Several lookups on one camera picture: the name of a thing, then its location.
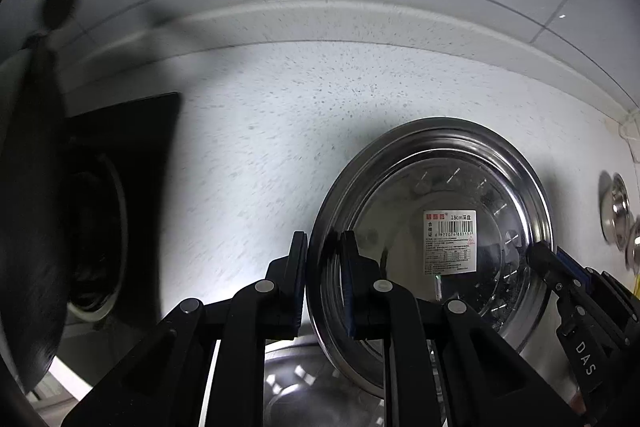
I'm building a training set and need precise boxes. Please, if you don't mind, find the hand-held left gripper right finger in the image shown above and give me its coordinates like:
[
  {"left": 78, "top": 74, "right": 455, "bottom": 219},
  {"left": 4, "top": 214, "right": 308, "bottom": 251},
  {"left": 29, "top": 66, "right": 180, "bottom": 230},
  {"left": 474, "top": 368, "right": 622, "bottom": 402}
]
[{"left": 339, "top": 230, "right": 583, "bottom": 427}]

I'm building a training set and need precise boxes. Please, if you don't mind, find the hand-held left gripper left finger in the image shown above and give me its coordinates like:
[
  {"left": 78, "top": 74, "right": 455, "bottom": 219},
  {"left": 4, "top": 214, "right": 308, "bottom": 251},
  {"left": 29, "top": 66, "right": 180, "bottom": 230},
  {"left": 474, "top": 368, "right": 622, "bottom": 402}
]
[{"left": 60, "top": 231, "right": 309, "bottom": 427}]

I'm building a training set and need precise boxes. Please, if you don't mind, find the black glass gas stove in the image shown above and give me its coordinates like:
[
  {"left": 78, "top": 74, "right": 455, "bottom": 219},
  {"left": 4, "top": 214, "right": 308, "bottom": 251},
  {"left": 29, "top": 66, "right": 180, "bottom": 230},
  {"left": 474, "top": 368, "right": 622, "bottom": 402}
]
[{"left": 62, "top": 92, "right": 182, "bottom": 338}]

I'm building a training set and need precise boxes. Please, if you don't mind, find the labelled stainless steel plate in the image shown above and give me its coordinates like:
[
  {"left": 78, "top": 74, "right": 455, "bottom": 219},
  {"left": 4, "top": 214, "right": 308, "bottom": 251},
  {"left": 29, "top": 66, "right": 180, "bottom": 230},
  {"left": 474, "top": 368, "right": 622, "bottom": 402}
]
[{"left": 305, "top": 117, "right": 555, "bottom": 400}]

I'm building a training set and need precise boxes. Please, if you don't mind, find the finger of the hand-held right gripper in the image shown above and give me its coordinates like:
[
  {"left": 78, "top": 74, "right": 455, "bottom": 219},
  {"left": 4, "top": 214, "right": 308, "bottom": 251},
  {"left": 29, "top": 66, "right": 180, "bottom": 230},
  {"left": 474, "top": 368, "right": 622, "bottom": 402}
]
[
  {"left": 527, "top": 241, "right": 592, "bottom": 304},
  {"left": 587, "top": 269, "right": 640, "bottom": 343}
]

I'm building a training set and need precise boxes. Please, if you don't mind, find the steel wok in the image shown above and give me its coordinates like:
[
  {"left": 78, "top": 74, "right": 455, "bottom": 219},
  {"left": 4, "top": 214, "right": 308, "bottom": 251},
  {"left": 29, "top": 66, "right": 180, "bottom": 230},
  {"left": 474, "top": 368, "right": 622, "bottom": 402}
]
[{"left": 0, "top": 32, "right": 72, "bottom": 397}]

